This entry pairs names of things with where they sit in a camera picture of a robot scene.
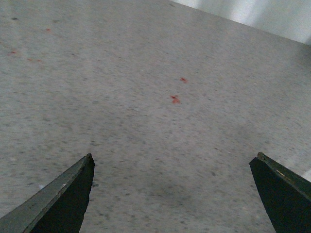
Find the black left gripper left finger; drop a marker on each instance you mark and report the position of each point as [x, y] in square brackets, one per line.
[59, 207]

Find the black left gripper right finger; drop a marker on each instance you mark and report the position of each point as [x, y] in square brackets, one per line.
[285, 195]

